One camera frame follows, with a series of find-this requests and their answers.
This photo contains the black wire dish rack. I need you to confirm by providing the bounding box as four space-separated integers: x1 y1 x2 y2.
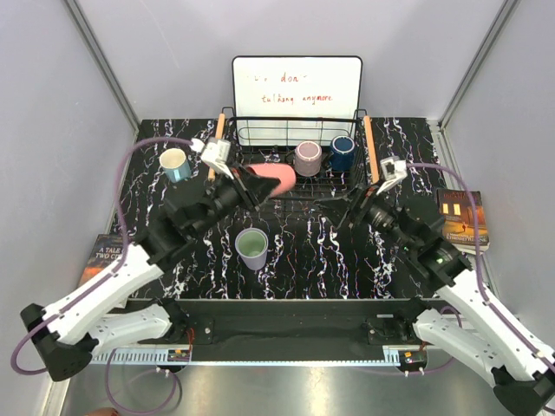
223 109 375 206

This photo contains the left wooden rack handle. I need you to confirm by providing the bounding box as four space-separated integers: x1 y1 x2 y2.
207 113 225 182

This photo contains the dark blue ceramic mug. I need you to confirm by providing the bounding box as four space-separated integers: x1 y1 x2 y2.
330 136 356 172

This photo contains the light blue ceramic mug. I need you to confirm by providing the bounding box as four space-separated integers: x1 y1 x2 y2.
159 148 192 184

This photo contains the green plastic cup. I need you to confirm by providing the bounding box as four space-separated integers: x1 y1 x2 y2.
238 230 267 257

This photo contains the lavender plastic cup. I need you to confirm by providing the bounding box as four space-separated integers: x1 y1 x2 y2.
235 227 269 271

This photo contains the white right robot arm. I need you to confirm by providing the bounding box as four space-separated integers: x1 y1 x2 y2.
316 187 554 415

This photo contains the wooden rack handle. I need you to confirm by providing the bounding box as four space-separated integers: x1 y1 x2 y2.
363 115 380 184
207 113 225 182

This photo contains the white whiteboard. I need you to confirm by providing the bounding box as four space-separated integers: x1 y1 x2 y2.
232 55 362 146

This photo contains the mauve ceramic mug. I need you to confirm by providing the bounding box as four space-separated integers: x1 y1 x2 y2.
294 140 322 177

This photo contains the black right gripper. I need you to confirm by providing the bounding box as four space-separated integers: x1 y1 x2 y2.
313 178 416 253

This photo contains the right wooden rack handle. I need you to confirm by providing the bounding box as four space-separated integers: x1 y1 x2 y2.
363 115 380 184

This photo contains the tale of two cities book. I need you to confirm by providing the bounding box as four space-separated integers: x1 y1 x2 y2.
78 234 122 287

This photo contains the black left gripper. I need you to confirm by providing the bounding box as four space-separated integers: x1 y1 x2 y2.
192 160 280 237

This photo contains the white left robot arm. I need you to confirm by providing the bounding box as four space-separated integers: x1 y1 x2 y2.
21 164 296 381

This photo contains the dark night scene book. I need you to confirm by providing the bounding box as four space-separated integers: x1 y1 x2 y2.
435 188 490 255

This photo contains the pink plastic cup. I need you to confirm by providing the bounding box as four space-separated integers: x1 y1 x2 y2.
247 163 297 198

